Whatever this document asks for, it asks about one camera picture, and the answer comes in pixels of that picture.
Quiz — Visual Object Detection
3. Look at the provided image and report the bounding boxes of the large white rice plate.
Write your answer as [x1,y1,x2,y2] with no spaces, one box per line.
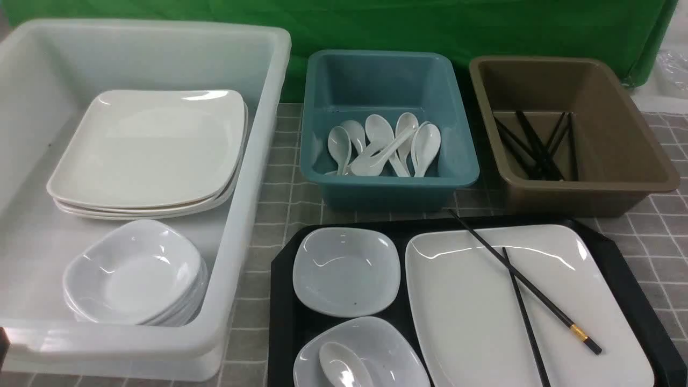
[405,224,655,386]

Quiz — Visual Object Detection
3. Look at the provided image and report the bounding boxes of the grey checked tablecloth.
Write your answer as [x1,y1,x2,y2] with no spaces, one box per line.
[0,102,688,387]

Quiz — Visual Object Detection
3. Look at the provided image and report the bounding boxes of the brown plastic bin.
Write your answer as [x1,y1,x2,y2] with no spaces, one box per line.
[469,56,680,217]

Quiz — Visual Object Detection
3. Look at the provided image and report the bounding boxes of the stack of white bowls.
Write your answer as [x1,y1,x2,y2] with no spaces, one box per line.
[62,219,209,327]

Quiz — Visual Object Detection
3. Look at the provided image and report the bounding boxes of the small grey bowl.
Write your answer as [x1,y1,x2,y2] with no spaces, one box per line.
[293,316,430,386]
[292,226,401,318]

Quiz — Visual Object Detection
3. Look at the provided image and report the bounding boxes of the top stacked white plate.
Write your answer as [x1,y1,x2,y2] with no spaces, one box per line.
[45,90,248,209]

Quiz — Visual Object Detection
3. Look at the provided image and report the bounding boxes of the black chopsticks in bin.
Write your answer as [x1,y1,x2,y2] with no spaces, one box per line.
[494,110,580,181]

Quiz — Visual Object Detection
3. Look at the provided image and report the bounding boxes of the large white plastic bin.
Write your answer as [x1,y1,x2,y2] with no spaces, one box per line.
[2,19,292,385]

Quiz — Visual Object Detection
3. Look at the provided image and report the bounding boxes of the teal plastic bin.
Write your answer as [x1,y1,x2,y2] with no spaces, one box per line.
[300,51,480,212]

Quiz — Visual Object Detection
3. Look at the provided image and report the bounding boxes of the stack of white plates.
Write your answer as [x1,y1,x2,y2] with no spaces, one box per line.
[53,104,249,220]

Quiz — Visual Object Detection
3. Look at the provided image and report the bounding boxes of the clear plastic bag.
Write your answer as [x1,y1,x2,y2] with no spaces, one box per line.
[656,49,687,99]

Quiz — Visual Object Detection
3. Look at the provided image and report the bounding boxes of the black chopstick gold band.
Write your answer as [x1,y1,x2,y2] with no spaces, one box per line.
[447,209,603,355]

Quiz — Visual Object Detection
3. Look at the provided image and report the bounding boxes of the green cloth backdrop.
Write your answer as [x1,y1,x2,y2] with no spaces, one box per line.
[2,1,677,102]

